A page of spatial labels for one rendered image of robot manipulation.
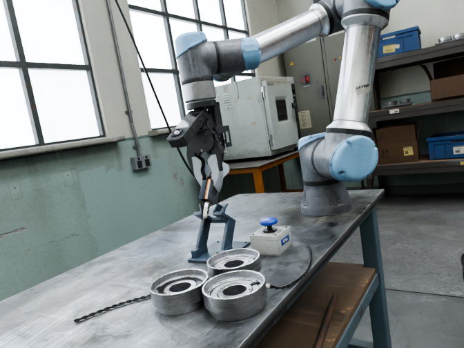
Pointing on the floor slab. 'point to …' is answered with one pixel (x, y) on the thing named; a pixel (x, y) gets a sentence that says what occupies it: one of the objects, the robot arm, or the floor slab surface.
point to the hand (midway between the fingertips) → (210, 187)
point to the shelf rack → (387, 63)
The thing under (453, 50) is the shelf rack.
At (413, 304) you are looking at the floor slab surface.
